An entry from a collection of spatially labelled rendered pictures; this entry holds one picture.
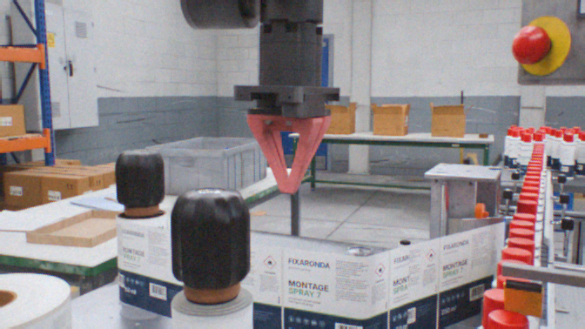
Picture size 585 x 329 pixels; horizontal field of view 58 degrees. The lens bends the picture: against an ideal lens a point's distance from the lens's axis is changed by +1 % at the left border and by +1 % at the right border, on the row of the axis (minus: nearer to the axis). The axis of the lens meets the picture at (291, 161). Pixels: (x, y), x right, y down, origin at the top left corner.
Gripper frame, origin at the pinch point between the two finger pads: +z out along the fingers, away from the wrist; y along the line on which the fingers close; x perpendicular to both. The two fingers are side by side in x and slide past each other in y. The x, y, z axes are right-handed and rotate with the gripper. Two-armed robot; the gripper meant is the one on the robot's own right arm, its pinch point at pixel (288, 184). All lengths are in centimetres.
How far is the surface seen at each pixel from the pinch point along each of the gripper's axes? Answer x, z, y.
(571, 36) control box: 23.2, -14.4, -15.0
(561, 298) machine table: 30, 35, -81
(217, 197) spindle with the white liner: -7.1, 1.8, 1.1
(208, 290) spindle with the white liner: -7.7, 11.2, 1.8
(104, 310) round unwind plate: -46, 31, -24
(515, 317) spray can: 20.2, 10.4, -3.6
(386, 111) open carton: -122, 14, -534
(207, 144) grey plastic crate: -143, 23, -206
